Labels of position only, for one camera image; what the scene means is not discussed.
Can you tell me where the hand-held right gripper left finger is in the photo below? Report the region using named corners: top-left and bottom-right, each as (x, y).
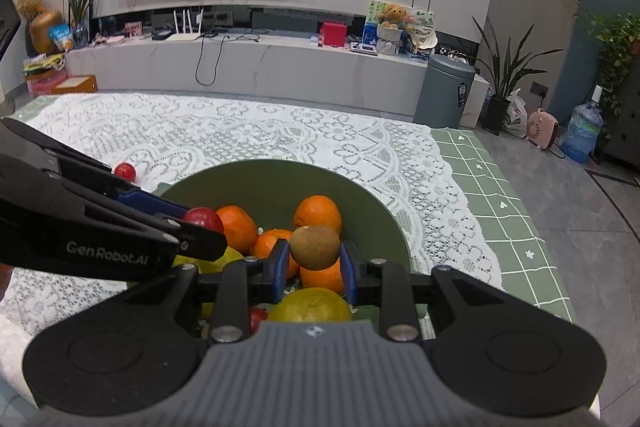
top-left (127, 238), bottom-right (292, 342)

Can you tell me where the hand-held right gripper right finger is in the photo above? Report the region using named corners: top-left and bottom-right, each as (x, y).
top-left (340, 241), bottom-right (506, 342)

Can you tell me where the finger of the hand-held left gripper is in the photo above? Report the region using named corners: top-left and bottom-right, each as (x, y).
top-left (0, 118), bottom-right (190, 219)
top-left (0, 155), bottom-right (229, 261)

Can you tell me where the small orange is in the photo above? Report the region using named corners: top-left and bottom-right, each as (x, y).
top-left (250, 229), bottom-right (293, 275)
top-left (299, 257), bottom-right (347, 297)

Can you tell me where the brown kiwi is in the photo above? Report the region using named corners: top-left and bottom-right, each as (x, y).
top-left (290, 225), bottom-right (342, 271)

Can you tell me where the medium orange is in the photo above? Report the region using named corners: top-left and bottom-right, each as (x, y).
top-left (215, 205), bottom-right (259, 256)

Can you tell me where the large orange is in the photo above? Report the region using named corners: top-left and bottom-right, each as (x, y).
top-left (293, 195), bottom-right (343, 238)

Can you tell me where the dark green bowl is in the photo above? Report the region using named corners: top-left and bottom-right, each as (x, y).
top-left (157, 159), bottom-right (413, 323)

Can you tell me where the yellow lemon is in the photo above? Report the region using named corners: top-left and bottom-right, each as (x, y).
top-left (172, 246), bottom-right (245, 275)

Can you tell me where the white lace tablecloth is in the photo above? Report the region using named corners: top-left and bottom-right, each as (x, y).
top-left (0, 93), bottom-right (503, 338)

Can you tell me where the orange and white box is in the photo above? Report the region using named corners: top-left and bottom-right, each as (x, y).
top-left (50, 74), bottom-right (98, 95)

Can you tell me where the pink storage box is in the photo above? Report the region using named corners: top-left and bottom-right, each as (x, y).
top-left (25, 69), bottom-right (68, 96)

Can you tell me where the white router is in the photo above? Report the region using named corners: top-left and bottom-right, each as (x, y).
top-left (165, 7), bottom-right (206, 42)

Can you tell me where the stack of colourful packets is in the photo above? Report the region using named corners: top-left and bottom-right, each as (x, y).
top-left (22, 52), bottom-right (66, 72)

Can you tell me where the green plant in glass vase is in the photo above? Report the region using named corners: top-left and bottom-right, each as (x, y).
top-left (56, 0), bottom-right (108, 50)

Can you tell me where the blue snack bag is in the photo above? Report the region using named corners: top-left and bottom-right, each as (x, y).
top-left (49, 23), bottom-right (76, 52)

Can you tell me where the white marble media console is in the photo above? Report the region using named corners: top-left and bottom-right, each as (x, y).
top-left (65, 4), bottom-right (491, 128)

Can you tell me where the golden vase with dried flowers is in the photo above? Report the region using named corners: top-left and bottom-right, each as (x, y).
top-left (15, 0), bottom-right (65, 55)

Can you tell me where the grey trash bin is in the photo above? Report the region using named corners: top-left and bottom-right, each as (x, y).
top-left (414, 53), bottom-right (477, 128)

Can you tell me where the tall plant in black pot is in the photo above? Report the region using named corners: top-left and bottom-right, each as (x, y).
top-left (472, 17), bottom-right (563, 135)

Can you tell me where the white plastic bag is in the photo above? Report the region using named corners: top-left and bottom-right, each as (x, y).
top-left (502, 89), bottom-right (528, 138)

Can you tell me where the red box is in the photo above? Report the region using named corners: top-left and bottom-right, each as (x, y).
top-left (320, 21), bottom-right (351, 50)

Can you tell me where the white hat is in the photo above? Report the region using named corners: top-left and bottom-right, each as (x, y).
top-left (411, 29), bottom-right (438, 54)

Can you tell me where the pink fan heater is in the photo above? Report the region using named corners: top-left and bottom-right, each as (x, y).
top-left (527, 108), bottom-right (560, 150)

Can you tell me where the teddy bear in white basket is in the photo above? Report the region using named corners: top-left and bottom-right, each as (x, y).
top-left (377, 3), bottom-right (408, 55)

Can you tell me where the floral picture board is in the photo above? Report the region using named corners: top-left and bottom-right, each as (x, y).
top-left (367, 0), bottom-right (436, 52)

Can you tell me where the blue water bottle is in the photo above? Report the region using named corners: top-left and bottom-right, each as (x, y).
top-left (559, 85), bottom-right (605, 165)

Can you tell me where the dark cabinet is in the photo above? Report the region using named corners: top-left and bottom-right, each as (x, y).
top-left (600, 57), bottom-right (640, 168)

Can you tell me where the leafy green plant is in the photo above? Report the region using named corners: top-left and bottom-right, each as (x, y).
top-left (587, 12), bottom-right (640, 118)

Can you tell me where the black hanging power cable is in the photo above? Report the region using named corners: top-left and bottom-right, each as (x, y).
top-left (194, 32), bottom-right (261, 86)

